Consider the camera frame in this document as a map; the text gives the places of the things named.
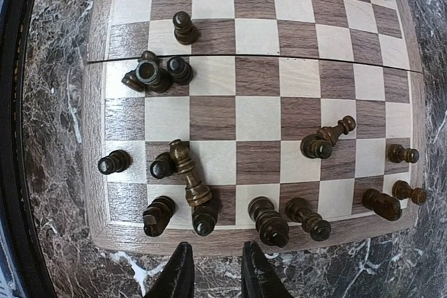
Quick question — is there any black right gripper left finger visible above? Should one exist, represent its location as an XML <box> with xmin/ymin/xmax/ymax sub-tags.
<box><xmin>144</xmin><ymin>241</ymin><xmax>195</xmax><ymax>298</ymax></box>

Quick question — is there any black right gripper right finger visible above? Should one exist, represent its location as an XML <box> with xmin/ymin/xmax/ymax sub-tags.
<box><xmin>242</xmin><ymin>241</ymin><xmax>293</xmax><ymax>298</ymax></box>

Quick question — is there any dark chess queen piece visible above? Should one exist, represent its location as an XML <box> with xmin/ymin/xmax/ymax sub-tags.
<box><xmin>247</xmin><ymin>196</ymin><xmax>289</xmax><ymax>248</ymax></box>

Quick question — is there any dark chess king piece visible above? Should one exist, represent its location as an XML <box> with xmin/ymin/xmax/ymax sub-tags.
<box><xmin>169</xmin><ymin>139</ymin><xmax>212</xmax><ymax>207</ymax></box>

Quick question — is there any dark chess pawn corner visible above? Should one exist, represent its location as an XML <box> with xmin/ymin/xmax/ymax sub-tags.
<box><xmin>387</xmin><ymin>144</ymin><xmax>420</xmax><ymax>164</ymax></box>

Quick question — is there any dark chess bishop piece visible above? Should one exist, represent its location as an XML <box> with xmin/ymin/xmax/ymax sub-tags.
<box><xmin>285</xmin><ymin>197</ymin><xmax>331</xmax><ymax>241</ymax></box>

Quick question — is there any wooden chess board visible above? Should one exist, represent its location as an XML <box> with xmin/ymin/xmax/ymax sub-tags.
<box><xmin>82</xmin><ymin>0</ymin><xmax>425</xmax><ymax>255</ymax></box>

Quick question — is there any pile of dark chess pieces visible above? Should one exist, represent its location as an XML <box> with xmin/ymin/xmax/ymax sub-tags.
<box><xmin>122</xmin><ymin>50</ymin><xmax>193</xmax><ymax>94</ymax></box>

